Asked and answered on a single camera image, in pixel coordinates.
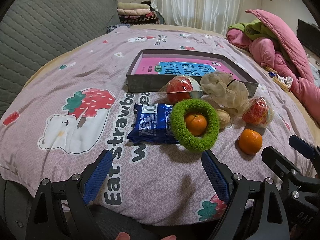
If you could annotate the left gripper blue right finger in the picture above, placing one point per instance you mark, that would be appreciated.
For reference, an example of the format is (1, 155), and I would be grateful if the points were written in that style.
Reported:
(219, 175)

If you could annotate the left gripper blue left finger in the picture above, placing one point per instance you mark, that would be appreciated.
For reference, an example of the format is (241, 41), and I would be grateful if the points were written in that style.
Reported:
(94, 176)

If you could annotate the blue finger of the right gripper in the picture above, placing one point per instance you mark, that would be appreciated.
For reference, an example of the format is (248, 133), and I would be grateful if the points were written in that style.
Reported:
(301, 146)
(279, 164)

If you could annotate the orange tangerine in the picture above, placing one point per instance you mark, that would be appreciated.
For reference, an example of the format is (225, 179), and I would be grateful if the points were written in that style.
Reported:
(250, 142)
(196, 123)

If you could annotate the green fuzzy scrunchie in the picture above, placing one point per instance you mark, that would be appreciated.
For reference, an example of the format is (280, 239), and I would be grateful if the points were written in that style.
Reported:
(194, 144)

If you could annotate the red toy egg packet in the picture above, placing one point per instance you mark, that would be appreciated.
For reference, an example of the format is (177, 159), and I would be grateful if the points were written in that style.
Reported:
(181, 87)
(259, 113)

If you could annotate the beige walnut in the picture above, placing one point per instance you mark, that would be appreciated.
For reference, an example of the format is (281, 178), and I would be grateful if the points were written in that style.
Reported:
(224, 119)

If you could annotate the beige sheer scrunchie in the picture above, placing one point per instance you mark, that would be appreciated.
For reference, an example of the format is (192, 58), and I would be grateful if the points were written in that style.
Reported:
(226, 91)

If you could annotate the blue biscuit packet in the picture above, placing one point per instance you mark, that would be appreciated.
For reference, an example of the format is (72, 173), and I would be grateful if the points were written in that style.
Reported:
(153, 124)

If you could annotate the person's hand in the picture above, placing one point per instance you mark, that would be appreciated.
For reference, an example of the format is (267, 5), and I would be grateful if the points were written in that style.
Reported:
(126, 236)

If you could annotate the snack wrappers pile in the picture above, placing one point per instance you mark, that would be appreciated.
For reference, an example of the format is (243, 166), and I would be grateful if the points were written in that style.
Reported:
(284, 82)

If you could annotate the pink quilted duvet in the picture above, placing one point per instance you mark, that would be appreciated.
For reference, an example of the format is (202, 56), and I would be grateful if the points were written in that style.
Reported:
(285, 55)

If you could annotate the pink strawberry print bedsheet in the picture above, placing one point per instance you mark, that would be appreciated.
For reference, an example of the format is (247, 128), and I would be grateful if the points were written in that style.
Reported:
(79, 105)

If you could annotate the pink and blue workbook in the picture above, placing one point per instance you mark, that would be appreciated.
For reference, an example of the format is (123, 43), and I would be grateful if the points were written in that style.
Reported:
(180, 66)

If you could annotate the black television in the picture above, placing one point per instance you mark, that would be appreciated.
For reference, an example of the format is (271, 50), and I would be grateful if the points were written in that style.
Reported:
(309, 36)

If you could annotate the green blanket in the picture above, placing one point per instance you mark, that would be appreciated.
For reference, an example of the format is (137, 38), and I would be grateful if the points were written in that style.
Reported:
(254, 30)

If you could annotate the white sheer curtain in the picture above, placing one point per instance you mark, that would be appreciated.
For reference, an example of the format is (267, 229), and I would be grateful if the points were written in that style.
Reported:
(211, 15)

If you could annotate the grey quilted headboard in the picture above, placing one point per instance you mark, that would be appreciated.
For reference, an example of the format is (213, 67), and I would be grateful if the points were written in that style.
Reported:
(33, 32)

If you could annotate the stack of folded blankets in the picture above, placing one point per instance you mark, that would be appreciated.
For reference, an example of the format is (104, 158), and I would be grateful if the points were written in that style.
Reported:
(137, 14)

